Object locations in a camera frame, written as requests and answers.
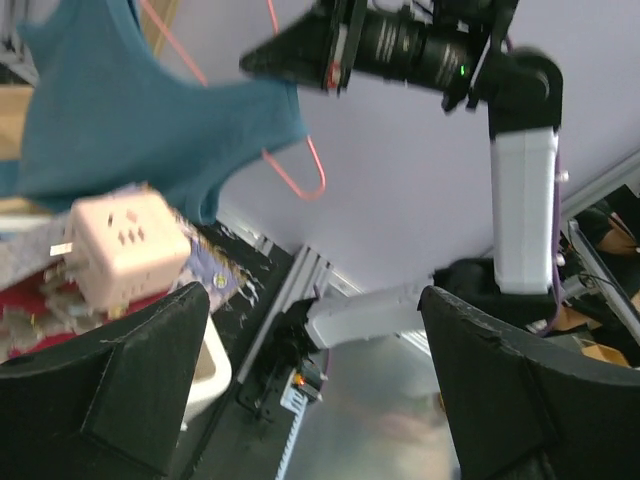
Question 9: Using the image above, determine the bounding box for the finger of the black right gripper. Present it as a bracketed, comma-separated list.
[239, 1, 335, 90]

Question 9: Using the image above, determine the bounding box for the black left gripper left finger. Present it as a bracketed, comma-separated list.
[1, 283, 209, 479]

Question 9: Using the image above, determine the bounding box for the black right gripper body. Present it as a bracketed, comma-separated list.
[319, 1, 515, 111]

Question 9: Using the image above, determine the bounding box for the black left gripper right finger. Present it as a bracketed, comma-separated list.
[419, 287, 639, 479]

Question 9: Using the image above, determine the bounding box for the pink wire hanger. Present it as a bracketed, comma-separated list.
[139, 0, 327, 202]

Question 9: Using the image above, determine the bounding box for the teal tank top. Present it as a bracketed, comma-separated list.
[1, 1, 307, 224]

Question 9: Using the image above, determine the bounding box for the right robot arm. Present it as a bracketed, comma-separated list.
[240, 1, 563, 326]

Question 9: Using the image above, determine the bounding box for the white square storage bin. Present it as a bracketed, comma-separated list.
[180, 317, 232, 432]

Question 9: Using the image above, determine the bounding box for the books stack in bin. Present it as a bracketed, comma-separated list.
[1, 186, 246, 361]

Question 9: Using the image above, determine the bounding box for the wooden clothes rack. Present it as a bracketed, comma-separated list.
[1, 1, 182, 216]

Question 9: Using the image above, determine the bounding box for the white cube power adapter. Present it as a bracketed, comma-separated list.
[64, 189, 191, 312]

